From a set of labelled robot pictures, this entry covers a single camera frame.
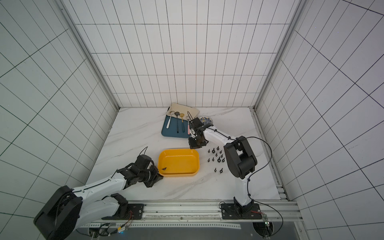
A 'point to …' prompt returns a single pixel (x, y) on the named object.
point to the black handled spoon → (177, 113)
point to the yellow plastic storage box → (178, 162)
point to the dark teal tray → (172, 130)
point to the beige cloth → (182, 111)
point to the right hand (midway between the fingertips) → (187, 147)
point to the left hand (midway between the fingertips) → (162, 177)
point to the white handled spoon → (171, 112)
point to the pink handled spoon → (188, 118)
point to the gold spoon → (181, 115)
